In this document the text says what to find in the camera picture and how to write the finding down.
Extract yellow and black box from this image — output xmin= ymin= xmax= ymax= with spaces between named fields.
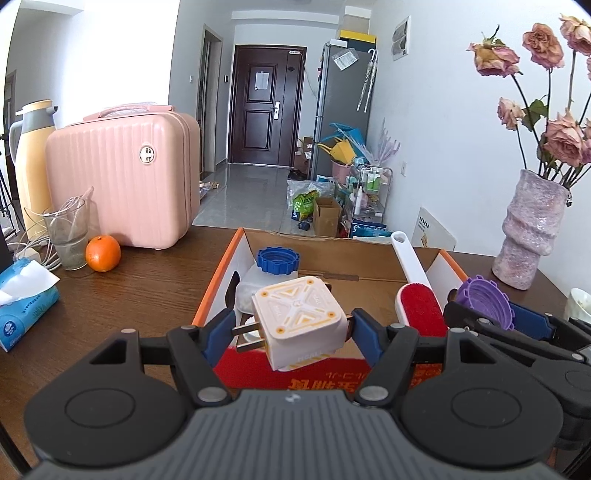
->
xmin=339 ymin=30 xmax=377 ymax=45

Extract pale purple hangers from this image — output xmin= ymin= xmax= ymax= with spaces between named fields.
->
xmin=365 ymin=117 xmax=402 ymax=164

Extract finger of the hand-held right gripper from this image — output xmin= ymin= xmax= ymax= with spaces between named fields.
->
xmin=443 ymin=300 xmax=583 ymax=366
xmin=508 ymin=302 xmax=591 ymax=352

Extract dried pink rose bouquet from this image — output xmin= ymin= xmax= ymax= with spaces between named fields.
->
xmin=466 ymin=14 xmax=591 ymax=190

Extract yellow thermos jug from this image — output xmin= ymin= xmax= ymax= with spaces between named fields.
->
xmin=9 ymin=100 xmax=58 ymax=241

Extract clear folded umbrella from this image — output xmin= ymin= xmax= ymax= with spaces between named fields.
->
xmin=364 ymin=50 xmax=379 ymax=113
xmin=356 ymin=48 xmax=374 ymax=112

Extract blue and white sack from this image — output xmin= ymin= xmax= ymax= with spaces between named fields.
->
xmin=349 ymin=220 xmax=389 ymax=239

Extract orange-edged cardboard box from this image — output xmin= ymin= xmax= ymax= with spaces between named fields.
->
xmin=191 ymin=227 xmax=469 ymax=391

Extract pink textured vase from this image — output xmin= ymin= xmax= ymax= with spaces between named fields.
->
xmin=492 ymin=169 xmax=570 ymax=291

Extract open cardboard boxes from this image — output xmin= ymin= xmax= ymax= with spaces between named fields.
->
xmin=294 ymin=136 xmax=315 ymax=174

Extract plastic sleeve with paper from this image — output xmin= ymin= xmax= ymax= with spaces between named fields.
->
xmin=332 ymin=48 xmax=361 ymax=71

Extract yellow hangers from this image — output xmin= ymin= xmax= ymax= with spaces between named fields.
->
xmin=316 ymin=138 xmax=356 ymax=162

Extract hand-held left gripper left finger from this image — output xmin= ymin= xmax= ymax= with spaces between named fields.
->
xmin=85 ymin=308 xmax=237 ymax=409

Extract clear drinking glass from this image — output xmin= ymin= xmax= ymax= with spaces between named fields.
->
xmin=43 ymin=187 xmax=94 ymax=271

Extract white and orange power adapter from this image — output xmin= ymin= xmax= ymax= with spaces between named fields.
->
xmin=231 ymin=276 xmax=349 ymax=372

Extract grey refrigerator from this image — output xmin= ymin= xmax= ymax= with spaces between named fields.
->
xmin=310 ymin=41 xmax=377 ymax=183

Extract blue hangers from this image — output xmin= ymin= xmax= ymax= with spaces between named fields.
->
xmin=329 ymin=122 xmax=368 ymax=144

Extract orange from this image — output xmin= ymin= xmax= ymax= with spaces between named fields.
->
xmin=85 ymin=235 xmax=122 ymax=272

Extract clear plastic bag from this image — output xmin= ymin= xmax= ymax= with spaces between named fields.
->
xmin=286 ymin=179 xmax=335 ymax=204

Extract blue tissue pack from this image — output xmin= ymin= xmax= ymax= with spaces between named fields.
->
xmin=0 ymin=258 xmax=61 ymax=352

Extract metal rack trolley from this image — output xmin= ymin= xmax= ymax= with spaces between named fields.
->
xmin=348 ymin=165 xmax=393 ymax=227

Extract small brown cardboard box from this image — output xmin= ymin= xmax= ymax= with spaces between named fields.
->
xmin=314 ymin=198 xmax=343 ymax=237

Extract pink hard-shell suitcase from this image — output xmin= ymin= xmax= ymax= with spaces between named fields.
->
xmin=45 ymin=104 xmax=201 ymax=250

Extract dark brown door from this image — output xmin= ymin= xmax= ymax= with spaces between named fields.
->
xmin=229 ymin=45 xmax=308 ymax=165

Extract white cable bundle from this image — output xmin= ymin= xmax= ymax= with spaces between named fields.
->
xmin=9 ymin=222 xmax=63 ymax=271

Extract white mug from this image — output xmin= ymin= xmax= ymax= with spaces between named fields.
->
xmin=563 ymin=288 xmax=591 ymax=324

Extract green bag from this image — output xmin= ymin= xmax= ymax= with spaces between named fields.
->
xmin=291 ymin=190 xmax=320 ymax=220

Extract purple ridged lid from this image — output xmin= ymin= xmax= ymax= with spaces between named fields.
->
xmin=457 ymin=275 xmax=515 ymax=330

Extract white board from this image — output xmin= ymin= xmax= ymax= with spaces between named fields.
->
xmin=411 ymin=206 xmax=458 ymax=252

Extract white-handled red lint brush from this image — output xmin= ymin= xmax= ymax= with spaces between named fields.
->
xmin=390 ymin=231 xmax=450 ymax=337

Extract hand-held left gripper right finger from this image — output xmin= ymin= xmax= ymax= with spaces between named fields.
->
xmin=353 ymin=308 xmax=504 ymax=409

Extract blue-lidded plastic jar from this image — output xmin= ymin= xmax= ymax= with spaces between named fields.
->
xmin=235 ymin=247 xmax=301 ymax=324

